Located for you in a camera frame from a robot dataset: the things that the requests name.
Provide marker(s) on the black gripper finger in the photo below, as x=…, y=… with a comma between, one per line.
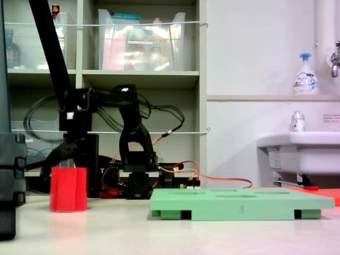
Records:
x=61, y=151
x=81, y=156

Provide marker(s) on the blue topped package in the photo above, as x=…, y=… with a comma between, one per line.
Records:
x=125, y=16

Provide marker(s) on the red cross columnar block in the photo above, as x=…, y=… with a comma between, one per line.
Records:
x=66, y=188

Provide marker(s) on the green shape sorting board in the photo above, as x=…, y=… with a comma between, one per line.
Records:
x=239, y=204

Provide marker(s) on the small wall sign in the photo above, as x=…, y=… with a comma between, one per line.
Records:
x=332, y=118

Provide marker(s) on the controller circuit board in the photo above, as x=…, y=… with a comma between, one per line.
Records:
x=192, y=186

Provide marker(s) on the red base mount bracket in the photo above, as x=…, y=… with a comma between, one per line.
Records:
x=111, y=192

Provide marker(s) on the white foam soap bottle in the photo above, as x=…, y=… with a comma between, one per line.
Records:
x=305, y=82

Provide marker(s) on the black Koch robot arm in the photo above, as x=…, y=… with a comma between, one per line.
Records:
x=132, y=127

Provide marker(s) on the pink pouch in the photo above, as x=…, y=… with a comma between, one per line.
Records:
x=114, y=53

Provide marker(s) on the large clear plastic bin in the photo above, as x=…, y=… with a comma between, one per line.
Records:
x=175, y=53

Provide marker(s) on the beige shelf unit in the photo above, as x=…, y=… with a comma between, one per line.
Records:
x=132, y=74

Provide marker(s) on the black table clamp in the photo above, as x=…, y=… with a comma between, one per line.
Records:
x=166, y=180

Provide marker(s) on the black tripod leg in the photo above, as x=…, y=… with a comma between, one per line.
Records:
x=10, y=172
x=50, y=45

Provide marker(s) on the white sink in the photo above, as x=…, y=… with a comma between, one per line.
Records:
x=305, y=156

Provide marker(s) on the small clear pump bottle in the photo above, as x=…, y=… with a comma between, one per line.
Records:
x=297, y=125

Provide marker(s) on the white sink label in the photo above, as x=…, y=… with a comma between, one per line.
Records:
x=275, y=159

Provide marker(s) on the orange labelled bottle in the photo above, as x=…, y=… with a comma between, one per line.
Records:
x=156, y=47

